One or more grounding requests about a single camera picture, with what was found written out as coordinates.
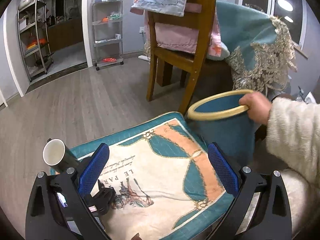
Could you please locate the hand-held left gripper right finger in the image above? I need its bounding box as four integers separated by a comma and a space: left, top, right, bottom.
207, 142, 293, 240

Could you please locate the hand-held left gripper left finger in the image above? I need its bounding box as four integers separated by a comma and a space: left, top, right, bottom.
25, 142, 110, 240

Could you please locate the blue bin yellow rim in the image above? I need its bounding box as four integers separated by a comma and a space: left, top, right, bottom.
187, 89, 258, 165

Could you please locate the person's right hand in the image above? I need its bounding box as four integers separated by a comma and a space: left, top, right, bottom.
239, 92, 273, 125

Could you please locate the black clip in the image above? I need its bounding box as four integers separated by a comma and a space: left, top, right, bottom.
84, 179, 117, 217

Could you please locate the black mug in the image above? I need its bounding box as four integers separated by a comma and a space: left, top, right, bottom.
42, 139, 80, 174

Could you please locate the teal printed cushion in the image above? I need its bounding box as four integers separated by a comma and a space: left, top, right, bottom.
50, 112, 237, 240

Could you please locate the wooden chair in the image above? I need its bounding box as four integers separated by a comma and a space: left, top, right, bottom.
146, 0, 225, 117

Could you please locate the black frying pan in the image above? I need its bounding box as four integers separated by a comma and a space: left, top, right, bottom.
35, 54, 54, 65

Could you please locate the pink printed cloth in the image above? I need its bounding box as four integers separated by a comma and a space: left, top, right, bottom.
210, 12, 222, 57

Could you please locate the white trolley cart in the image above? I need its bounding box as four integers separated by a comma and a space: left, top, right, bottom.
91, 0, 125, 71

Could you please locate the brown kitchen cabinet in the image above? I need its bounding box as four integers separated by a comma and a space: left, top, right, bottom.
47, 17, 84, 52

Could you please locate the orange plastic item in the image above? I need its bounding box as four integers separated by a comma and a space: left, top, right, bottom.
26, 39, 47, 50

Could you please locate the pink quilted cushion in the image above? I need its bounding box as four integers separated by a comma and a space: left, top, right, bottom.
150, 21, 199, 54

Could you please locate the teal lace tablecloth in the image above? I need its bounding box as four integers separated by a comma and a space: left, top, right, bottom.
215, 0, 298, 98

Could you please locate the metal shelf rack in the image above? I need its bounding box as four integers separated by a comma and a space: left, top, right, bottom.
17, 0, 54, 82

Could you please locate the white pot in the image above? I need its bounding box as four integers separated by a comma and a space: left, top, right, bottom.
19, 0, 40, 8

